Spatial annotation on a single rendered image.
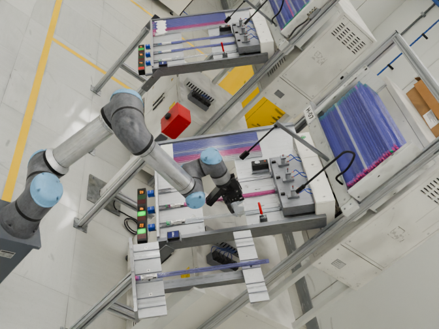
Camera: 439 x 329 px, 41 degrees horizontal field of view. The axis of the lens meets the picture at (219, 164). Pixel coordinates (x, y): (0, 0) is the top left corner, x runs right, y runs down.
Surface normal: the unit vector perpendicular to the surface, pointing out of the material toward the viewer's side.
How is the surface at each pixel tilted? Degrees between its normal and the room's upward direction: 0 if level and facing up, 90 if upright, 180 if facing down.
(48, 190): 8
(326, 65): 90
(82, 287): 0
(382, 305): 90
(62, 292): 0
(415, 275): 90
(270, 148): 47
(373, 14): 90
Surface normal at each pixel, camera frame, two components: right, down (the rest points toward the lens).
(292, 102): 0.11, 0.62
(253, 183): -0.10, -0.77
